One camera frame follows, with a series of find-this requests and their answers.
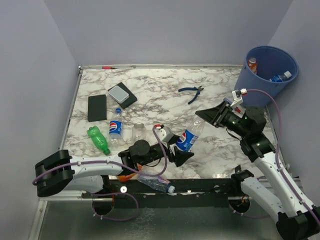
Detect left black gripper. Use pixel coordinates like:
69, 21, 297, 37
139, 134, 194, 167

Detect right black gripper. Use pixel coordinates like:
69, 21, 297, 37
196, 99, 250, 138

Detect Pepsi label bottle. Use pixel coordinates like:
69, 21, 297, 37
108, 107, 123, 148
176, 117, 205, 152

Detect small clear water bottle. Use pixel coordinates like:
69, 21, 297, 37
137, 175, 175, 194

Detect clear bottle orange pattern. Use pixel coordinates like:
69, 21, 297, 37
247, 57, 257, 74

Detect blue plastic bin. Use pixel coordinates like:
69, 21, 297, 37
234, 45, 299, 98

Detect clear bottle blue label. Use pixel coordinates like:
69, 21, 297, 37
269, 71, 292, 83

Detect Starbucks coffee bottle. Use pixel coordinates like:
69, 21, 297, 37
131, 122, 146, 144

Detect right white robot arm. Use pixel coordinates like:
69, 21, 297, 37
195, 101, 320, 240

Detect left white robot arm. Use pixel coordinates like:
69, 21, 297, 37
32, 140, 194, 198

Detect crushed orange label bottle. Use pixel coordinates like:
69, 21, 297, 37
116, 168, 137, 183

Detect black flat box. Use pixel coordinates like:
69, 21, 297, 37
107, 82, 138, 110

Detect green bear shaped bottle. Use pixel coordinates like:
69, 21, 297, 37
86, 125, 111, 156

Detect white grey router box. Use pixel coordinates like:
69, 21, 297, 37
108, 85, 129, 104

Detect black foam block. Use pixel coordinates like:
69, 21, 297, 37
87, 94, 107, 122

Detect red marker pen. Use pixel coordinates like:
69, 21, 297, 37
101, 66, 117, 70

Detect blue handled screwdriver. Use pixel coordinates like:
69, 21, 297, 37
223, 97, 242, 113

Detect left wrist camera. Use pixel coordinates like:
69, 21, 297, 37
155, 124, 174, 145

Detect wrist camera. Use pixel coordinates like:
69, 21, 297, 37
230, 88, 248, 108
155, 124, 174, 145

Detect blue handled pliers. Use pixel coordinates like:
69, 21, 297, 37
178, 85, 205, 105

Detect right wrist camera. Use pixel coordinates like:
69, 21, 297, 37
230, 88, 248, 108

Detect black mounting rail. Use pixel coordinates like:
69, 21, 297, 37
82, 174, 251, 210

